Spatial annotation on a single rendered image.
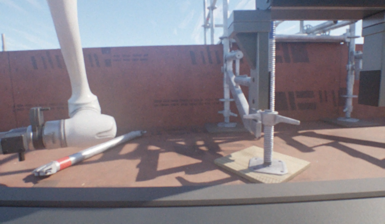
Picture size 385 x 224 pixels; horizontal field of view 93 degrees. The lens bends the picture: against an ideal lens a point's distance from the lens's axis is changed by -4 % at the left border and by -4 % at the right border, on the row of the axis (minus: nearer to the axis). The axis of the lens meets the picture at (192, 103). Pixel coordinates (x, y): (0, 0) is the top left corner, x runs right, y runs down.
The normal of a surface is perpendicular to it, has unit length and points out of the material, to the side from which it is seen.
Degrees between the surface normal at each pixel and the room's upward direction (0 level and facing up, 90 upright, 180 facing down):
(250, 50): 90
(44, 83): 90
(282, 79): 90
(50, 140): 90
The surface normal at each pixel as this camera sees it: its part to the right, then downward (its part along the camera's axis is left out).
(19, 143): 0.48, 0.09
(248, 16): 0.00, 0.11
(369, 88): -1.00, 0.03
